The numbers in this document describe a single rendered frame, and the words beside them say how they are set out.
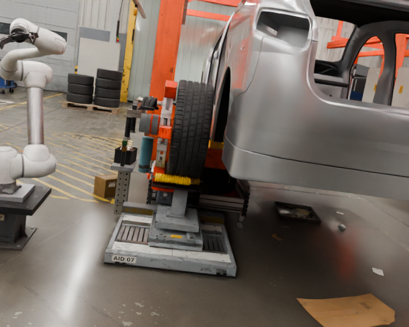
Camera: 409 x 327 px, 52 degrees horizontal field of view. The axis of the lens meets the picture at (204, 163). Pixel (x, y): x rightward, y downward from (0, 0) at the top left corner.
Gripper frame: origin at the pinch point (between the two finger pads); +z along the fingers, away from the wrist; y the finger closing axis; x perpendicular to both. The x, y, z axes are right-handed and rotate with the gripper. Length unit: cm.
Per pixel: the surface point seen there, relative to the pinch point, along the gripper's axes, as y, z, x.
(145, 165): 46, -51, 111
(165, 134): 61, -14, 73
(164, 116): 64, -26, 67
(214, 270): 68, 25, 155
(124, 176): 29, -91, 137
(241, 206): 116, -58, 179
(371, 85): 518, -438, 293
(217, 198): 98, -65, 168
